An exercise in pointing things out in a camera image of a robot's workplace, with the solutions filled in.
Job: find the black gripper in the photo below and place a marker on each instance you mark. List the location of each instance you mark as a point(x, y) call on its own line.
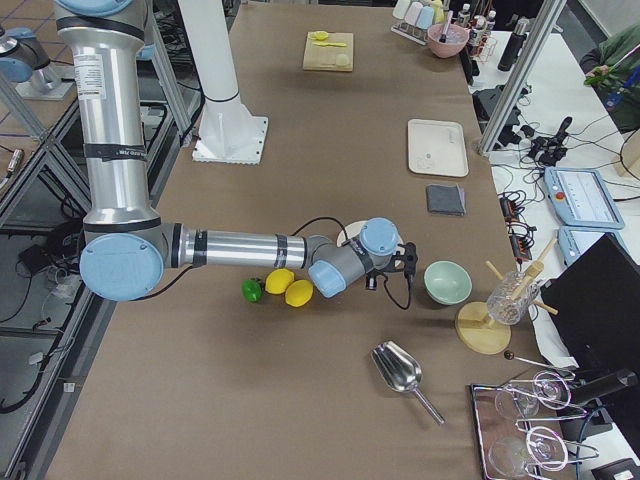
point(371, 282)

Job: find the white bun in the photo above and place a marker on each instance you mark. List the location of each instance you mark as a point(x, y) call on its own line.
point(342, 60)

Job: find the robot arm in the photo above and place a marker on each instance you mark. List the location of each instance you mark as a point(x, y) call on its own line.
point(128, 246)

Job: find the cream rectangular tray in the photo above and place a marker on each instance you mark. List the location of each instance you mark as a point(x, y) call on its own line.
point(436, 148)

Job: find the metal glass rack tray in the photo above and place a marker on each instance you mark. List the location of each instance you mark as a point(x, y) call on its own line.
point(517, 426)

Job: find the mint green bowl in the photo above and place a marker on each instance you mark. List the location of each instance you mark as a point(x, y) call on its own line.
point(447, 283)

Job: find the white round plate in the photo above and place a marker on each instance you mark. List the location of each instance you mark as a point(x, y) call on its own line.
point(352, 232)

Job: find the grey folded cloth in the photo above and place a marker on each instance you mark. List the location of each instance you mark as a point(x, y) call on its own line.
point(446, 199)

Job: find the wooden glass stand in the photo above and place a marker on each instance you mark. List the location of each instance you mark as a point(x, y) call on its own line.
point(484, 335)

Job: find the crystal glass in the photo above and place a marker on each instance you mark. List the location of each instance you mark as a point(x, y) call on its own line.
point(503, 306)

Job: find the metal ice scoop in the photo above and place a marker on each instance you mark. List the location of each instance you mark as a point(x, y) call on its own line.
point(403, 374)

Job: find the yellow lemon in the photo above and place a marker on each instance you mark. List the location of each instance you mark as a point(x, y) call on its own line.
point(299, 293)
point(278, 281)

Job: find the green lime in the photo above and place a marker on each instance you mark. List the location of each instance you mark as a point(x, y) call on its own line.
point(253, 289)

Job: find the teach pendant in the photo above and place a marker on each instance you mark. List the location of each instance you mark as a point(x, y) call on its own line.
point(580, 198)
point(574, 241)

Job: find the black monitor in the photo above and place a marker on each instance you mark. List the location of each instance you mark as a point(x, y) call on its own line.
point(597, 298)

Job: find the wooden cutting board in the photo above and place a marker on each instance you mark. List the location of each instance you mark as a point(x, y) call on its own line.
point(318, 58)

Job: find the pink bowl with ice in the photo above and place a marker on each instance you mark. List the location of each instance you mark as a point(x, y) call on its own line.
point(457, 38)

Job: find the black bottle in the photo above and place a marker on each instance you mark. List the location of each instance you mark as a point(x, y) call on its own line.
point(514, 45)

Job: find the yellow plastic knife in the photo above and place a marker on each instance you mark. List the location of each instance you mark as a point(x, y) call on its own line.
point(329, 44)

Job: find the lemon slices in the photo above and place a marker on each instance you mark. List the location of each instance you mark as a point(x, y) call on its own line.
point(319, 35)

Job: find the blue plastic cup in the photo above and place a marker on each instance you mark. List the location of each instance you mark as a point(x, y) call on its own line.
point(425, 18)

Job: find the yellow plastic cup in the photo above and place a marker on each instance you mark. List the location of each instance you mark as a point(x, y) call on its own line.
point(439, 14)

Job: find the metal muddler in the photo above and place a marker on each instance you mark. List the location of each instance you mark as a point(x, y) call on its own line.
point(445, 26)

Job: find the pink plastic cup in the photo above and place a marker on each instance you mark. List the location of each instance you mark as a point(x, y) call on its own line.
point(413, 13)

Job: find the white plastic cup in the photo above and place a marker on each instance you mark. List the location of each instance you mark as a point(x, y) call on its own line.
point(400, 9)

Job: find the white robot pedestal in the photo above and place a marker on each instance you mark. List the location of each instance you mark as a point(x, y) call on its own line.
point(227, 132)

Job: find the white wire cup rack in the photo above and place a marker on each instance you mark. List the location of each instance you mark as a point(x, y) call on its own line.
point(410, 32)

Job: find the aluminium frame post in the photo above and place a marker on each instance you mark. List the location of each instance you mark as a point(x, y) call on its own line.
point(543, 25)

